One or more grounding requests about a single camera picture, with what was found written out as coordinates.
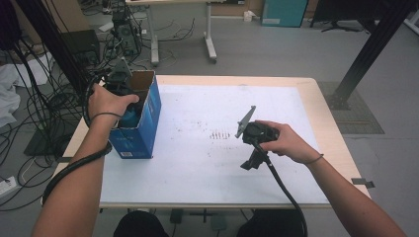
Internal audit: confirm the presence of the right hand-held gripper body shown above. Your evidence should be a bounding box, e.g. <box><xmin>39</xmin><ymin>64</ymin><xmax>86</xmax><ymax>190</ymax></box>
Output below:
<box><xmin>234</xmin><ymin>105</ymin><xmax>280</xmax><ymax>146</ymax></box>

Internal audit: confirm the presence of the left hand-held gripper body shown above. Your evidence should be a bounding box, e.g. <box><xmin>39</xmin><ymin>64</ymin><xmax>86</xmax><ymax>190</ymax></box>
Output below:
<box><xmin>104</xmin><ymin>56</ymin><xmax>133</xmax><ymax>97</ymax></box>

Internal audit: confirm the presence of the blue cardboard box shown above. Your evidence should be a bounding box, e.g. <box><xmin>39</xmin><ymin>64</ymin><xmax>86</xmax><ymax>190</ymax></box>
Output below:
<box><xmin>108</xmin><ymin>69</ymin><xmax>162</xmax><ymax>160</ymax></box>

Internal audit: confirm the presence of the person's left hand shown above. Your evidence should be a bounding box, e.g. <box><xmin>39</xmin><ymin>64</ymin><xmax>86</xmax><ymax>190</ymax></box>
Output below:
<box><xmin>87</xmin><ymin>83</ymin><xmax>140</xmax><ymax>119</ymax></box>

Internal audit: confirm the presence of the person's right hand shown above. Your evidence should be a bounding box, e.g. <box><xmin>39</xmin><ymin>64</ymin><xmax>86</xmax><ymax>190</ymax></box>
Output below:
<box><xmin>255</xmin><ymin>119</ymin><xmax>322</xmax><ymax>166</ymax></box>

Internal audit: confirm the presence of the computer tower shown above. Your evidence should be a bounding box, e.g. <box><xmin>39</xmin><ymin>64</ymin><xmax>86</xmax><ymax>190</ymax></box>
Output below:
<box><xmin>112</xmin><ymin>9</ymin><xmax>142</xmax><ymax>57</ymax></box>

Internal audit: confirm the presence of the black box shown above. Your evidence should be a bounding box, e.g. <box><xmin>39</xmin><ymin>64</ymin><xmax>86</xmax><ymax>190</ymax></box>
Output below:
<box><xmin>60</xmin><ymin>29</ymin><xmax>102</xmax><ymax>67</ymax></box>

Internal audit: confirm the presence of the white paper sheet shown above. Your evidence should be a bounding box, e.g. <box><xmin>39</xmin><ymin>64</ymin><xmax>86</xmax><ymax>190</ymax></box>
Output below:
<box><xmin>99</xmin><ymin>83</ymin><xmax>330</xmax><ymax>205</ymax></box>

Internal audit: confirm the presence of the person's right leg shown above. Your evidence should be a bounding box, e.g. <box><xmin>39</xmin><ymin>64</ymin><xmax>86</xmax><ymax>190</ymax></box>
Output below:
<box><xmin>236</xmin><ymin>209</ymin><xmax>306</xmax><ymax>237</ymax></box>

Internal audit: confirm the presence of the person's leg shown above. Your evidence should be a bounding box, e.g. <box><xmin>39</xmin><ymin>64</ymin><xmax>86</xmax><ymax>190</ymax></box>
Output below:
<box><xmin>236</xmin><ymin>209</ymin><xmax>306</xmax><ymax>237</ymax></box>
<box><xmin>113</xmin><ymin>210</ymin><xmax>170</xmax><ymax>237</ymax></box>

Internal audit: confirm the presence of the dark floor mat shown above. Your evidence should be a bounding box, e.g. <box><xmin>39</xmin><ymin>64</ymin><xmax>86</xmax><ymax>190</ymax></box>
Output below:
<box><xmin>23</xmin><ymin>121</ymin><xmax>79</xmax><ymax>157</ymax></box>

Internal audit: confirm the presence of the grey floor mat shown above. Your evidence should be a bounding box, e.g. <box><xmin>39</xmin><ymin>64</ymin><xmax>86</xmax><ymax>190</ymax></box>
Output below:
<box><xmin>317</xmin><ymin>81</ymin><xmax>385</xmax><ymax>135</ymax></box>

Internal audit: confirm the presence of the white cloth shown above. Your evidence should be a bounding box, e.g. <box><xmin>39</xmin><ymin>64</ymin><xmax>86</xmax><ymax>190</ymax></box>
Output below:
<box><xmin>0</xmin><ymin>52</ymin><xmax>55</xmax><ymax>128</ymax></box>

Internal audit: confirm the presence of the small white object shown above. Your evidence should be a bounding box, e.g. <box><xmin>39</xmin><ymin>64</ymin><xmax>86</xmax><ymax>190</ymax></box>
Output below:
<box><xmin>243</xmin><ymin>10</ymin><xmax>259</xmax><ymax>24</ymax></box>

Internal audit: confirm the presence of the teal cabinet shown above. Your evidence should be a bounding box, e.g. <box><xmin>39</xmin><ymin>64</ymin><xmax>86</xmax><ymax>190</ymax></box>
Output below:
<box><xmin>261</xmin><ymin>0</ymin><xmax>309</xmax><ymax>28</ymax></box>

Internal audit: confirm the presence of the person's left leg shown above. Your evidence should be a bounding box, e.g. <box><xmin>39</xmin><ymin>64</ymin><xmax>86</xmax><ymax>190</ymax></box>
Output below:
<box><xmin>113</xmin><ymin>210</ymin><xmax>170</xmax><ymax>237</ymax></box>

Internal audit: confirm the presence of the black monitor stand base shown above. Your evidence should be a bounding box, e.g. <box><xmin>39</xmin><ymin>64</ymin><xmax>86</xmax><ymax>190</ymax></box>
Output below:
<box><xmin>320</xmin><ymin>19</ymin><xmax>368</xmax><ymax>34</ymax></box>

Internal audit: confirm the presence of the white power strip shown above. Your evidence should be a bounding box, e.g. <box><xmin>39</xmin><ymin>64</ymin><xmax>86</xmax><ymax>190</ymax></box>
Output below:
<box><xmin>0</xmin><ymin>176</ymin><xmax>18</xmax><ymax>198</ymax></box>

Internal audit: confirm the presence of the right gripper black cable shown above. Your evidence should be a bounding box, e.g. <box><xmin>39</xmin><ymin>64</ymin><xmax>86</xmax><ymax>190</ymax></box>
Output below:
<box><xmin>251</xmin><ymin>141</ymin><xmax>309</xmax><ymax>237</ymax></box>

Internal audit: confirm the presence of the black hair tie wristband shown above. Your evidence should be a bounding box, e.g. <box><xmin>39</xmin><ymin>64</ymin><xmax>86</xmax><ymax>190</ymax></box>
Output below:
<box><xmin>90</xmin><ymin>112</ymin><xmax>123</xmax><ymax>121</ymax></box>
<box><xmin>304</xmin><ymin>153</ymin><xmax>325</xmax><ymax>166</ymax></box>

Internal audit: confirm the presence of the black metal frame post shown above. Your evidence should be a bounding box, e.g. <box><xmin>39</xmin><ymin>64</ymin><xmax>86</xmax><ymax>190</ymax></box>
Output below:
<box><xmin>14</xmin><ymin>0</ymin><xmax>95</xmax><ymax>100</ymax></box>
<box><xmin>324</xmin><ymin>0</ymin><xmax>419</xmax><ymax>112</ymax></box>

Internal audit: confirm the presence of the tangle of black cables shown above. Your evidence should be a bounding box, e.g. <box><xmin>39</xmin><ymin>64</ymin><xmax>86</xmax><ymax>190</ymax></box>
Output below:
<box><xmin>0</xmin><ymin>0</ymin><xmax>102</xmax><ymax>211</ymax></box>

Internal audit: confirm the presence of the white desk frame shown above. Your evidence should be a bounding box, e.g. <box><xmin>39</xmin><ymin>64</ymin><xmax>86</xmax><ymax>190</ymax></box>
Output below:
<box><xmin>125</xmin><ymin>0</ymin><xmax>219</xmax><ymax>66</ymax></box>

